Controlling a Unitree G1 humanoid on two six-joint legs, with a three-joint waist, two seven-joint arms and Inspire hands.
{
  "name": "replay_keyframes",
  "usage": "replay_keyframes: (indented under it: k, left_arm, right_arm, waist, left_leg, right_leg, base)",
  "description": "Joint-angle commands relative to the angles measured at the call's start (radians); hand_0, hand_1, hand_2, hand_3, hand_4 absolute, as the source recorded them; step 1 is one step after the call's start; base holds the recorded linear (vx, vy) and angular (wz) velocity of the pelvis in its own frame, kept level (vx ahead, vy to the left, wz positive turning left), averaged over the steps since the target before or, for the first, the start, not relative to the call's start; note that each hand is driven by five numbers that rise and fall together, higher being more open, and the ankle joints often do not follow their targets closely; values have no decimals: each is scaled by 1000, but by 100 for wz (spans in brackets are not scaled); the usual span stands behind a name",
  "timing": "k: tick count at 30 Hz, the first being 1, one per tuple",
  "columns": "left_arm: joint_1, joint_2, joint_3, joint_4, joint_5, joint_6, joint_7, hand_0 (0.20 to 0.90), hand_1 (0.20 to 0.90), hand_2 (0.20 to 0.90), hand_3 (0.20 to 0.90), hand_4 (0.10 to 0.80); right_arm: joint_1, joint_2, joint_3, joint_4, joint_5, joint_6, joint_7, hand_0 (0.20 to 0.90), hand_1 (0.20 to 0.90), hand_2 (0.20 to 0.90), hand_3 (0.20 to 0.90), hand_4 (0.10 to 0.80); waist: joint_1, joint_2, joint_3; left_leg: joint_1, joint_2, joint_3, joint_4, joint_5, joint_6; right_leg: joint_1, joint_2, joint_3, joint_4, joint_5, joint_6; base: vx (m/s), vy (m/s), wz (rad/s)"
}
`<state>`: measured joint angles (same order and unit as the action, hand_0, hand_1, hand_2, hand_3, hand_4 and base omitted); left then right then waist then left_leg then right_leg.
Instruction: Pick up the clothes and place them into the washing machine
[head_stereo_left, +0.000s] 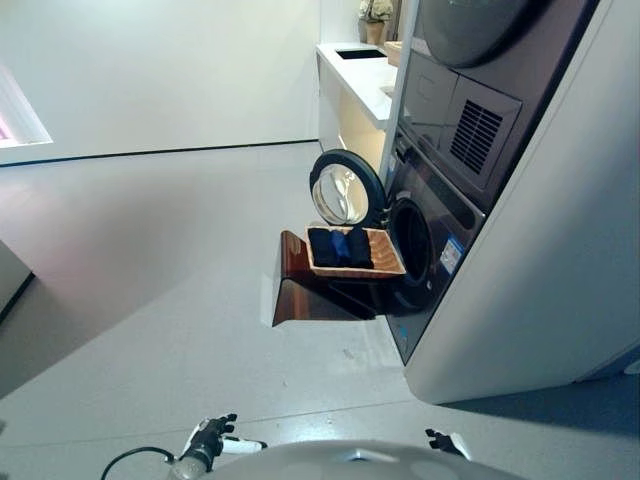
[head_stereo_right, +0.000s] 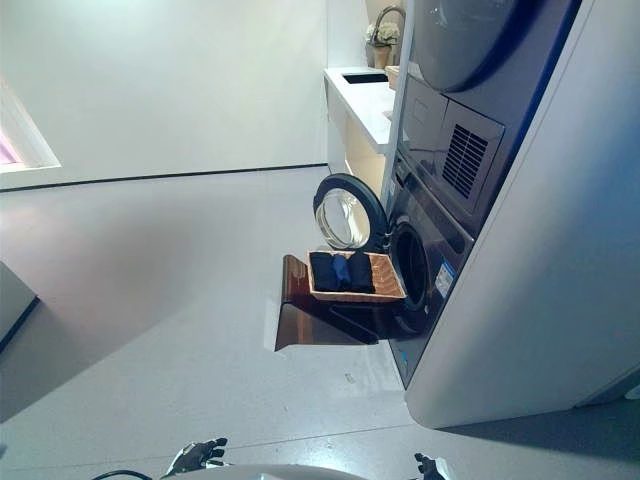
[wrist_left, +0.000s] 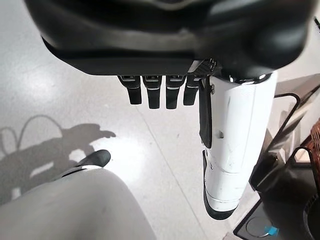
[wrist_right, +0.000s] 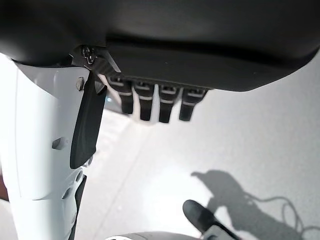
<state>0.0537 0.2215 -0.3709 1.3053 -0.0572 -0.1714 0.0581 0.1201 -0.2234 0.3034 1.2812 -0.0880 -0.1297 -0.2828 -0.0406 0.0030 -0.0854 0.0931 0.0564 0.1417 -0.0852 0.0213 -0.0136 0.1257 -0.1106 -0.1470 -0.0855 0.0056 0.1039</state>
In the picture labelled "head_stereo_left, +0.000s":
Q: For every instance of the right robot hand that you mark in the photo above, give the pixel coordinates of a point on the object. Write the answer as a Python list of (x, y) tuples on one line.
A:
[(447, 440)]

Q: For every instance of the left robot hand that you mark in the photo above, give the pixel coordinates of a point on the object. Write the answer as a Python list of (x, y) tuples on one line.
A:
[(209, 433)]

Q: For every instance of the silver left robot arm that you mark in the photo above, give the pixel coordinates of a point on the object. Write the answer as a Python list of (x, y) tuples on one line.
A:
[(189, 467)]

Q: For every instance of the dark grey washing machine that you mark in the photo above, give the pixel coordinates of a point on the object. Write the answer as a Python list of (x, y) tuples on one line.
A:
[(425, 250)]

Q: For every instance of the round washing machine door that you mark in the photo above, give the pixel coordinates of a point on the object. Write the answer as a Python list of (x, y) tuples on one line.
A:
[(344, 189)]

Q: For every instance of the grey robot torso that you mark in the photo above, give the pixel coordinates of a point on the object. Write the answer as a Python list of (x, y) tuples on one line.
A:
[(350, 460)]

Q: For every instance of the brown wooden stand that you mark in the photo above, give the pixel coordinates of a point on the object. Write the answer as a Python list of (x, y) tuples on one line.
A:
[(310, 295)]

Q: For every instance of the energy label sticker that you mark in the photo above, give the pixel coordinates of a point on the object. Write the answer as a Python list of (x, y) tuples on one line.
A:
[(452, 253)]

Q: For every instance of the wicker laundry basket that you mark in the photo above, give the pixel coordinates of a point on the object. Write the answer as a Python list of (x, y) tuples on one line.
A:
[(385, 255)]

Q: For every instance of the black folded garment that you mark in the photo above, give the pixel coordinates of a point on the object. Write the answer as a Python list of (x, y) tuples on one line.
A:
[(320, 248), (359, 249)]

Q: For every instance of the white appliance cabinet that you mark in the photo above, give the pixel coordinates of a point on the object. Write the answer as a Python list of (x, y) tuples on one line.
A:
[(540, 250)]

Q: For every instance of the blue folded garment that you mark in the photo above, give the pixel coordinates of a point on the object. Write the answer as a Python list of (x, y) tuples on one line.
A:
[(341, 245)]

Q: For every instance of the dark grey dryer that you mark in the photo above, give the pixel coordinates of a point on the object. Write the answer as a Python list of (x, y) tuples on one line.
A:
[(465, 85)]

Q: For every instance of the white counter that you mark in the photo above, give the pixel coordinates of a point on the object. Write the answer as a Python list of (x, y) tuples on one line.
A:
[(360, 95)]

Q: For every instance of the black sink basin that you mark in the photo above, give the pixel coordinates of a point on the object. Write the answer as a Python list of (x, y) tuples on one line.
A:
[(359, 53)]

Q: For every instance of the potted plant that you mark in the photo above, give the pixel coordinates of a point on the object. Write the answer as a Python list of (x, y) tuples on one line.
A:
[(374, 17)]

